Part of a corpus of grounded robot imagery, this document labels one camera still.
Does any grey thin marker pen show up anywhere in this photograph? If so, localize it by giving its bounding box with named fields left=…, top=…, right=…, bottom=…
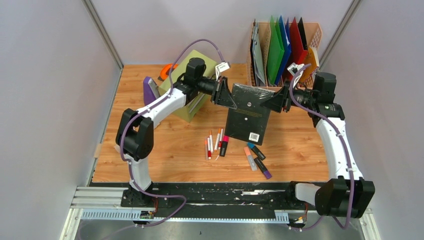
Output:
left=204, top=138, right=209, bottom=160

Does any purple stapler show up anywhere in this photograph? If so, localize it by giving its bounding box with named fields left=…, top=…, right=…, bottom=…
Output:
left=142, top=76, right=161, bottom=105

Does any yellow book in rack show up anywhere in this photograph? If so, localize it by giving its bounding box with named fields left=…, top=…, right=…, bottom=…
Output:
left=299, top=46, right=320, bottom=85

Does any orange grey highlighter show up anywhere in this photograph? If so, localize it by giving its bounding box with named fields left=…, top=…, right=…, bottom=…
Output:
left=243, top=146, right=257, bottom=171

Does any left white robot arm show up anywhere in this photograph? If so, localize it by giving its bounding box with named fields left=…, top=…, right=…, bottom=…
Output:
left=115, top=57, right=237, bottom=207

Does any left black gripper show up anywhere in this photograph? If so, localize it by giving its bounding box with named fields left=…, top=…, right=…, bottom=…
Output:
left=196, top=77, right=238, bottom=110

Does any green drawer cabinet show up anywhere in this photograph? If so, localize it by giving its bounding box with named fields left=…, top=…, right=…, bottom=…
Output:
left=158, top=50, right=217, bottom=123

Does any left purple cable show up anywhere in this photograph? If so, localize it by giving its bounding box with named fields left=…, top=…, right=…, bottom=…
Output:
left=119, top=38, right=226, bottom=229

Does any blue capped black marker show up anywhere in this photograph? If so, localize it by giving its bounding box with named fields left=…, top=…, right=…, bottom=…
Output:
left=246, top=142, right=266, bottom=161

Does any pink capped black highlighter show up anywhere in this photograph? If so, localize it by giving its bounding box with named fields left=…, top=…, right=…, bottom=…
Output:
left=219, top=135, right=229, bottom=157

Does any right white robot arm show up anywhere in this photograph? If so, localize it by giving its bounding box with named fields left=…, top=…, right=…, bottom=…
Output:
left=261, top=72, right=375, bottom=219

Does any pink cylindrical tube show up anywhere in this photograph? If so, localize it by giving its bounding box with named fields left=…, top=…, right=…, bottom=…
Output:
left=114, top=144, right=121, bottom=154

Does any orange tipped white pen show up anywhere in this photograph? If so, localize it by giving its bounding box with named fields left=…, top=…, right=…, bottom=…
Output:
left=209, top=129, right=214, bottom=153

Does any black paperback book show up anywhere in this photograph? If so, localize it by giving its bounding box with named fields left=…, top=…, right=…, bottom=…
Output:
left=224, top=83, right=274, bottom=146

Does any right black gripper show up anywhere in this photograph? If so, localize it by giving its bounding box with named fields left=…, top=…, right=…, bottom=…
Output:
left=259, top=79, right=316, bottom=113

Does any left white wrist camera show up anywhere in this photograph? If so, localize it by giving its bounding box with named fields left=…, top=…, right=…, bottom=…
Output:
left=215, top=61, right=231, bottom=80

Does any red plastic folder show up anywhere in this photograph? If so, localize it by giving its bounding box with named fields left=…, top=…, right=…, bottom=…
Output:
left=282, top=17, right=308, bottom=81

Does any black mounting base rail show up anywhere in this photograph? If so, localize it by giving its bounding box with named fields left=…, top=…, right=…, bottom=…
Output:
left=70, top=181, right=373, bottom=223

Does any orange tape dispenser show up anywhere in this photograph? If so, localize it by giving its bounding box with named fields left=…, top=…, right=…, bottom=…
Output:
left=157, top=63, right=178, bottom=82

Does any orange white marker pen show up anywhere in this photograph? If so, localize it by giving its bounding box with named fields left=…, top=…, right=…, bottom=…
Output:
left=214, top=128, right=222, bottom=152

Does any grey clipboard with papers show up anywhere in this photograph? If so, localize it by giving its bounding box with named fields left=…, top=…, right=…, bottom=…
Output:
left=250, top=19, right=266, bottom=87

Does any purple highlighter marker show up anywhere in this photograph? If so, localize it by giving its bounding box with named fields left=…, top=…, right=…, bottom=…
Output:
left=254, top=157, right=272, bottom=180

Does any blue plastic folder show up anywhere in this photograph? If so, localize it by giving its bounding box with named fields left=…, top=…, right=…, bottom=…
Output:
left=274, top=15, right=291, bottom=85

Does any red white marker pen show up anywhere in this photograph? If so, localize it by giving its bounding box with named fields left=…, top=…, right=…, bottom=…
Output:
left=206, top=137, right=212, bottom=160

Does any green plastic folder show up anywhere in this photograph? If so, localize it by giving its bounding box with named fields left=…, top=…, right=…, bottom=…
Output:
left=266, top=16, right=285, bottom=85

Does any red tipped white pen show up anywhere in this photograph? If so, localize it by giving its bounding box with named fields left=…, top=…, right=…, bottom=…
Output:
left=218, top=128, right=224, bottom=150

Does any pink file organizer rack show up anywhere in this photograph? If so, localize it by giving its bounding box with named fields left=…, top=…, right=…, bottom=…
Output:
left=246, top=21, right=322, bottom=92

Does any purple cable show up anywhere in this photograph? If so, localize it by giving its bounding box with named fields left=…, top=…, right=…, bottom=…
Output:
left=288, top=63, right=356, bottom=232
left=119, top=38, right=226, bottom=229

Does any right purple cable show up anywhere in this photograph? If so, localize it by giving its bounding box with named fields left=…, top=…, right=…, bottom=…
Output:
left=288, top=63, right=356, bottom=232

